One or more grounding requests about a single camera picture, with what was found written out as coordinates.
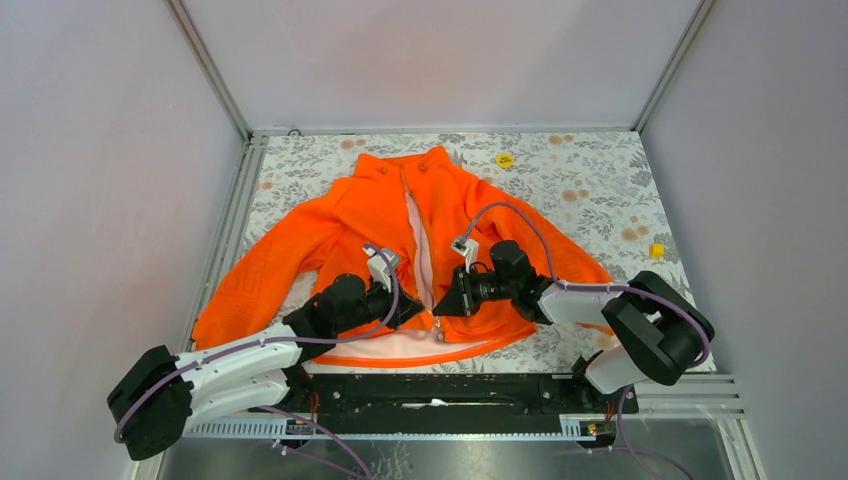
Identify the orange zip jacket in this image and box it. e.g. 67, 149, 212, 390
192, 146, 610, 368

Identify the slotted metal cable rail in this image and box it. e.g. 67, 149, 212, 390
184, 410, 596, 442

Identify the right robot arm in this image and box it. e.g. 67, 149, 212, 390
434, 238, 715, 412

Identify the floral patterned table mat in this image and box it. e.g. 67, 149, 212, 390
238, 131, 718, 376

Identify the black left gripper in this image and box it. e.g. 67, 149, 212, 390
335, 273, 424, 335

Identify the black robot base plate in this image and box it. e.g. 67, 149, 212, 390
276, 373, 639, 422

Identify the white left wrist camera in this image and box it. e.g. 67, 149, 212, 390
363, 243, 399, 293

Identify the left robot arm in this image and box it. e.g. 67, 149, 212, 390
107, 274, 424, 461

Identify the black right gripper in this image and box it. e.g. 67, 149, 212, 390
434, 263, 517, 318

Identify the small yellow cube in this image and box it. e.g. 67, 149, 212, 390
649, 243, 666, 259

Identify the aluminium frame post left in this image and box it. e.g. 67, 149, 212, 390
164, 0, 253, 143

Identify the aluminium frame post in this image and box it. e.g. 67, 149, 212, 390
164, 0, 253, 143
630, 0, 717, 134

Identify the aluminium frame post right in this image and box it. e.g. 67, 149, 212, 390
630, 0, 717, 134

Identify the yellow round sticker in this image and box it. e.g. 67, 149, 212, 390
495, 152, 515, 169

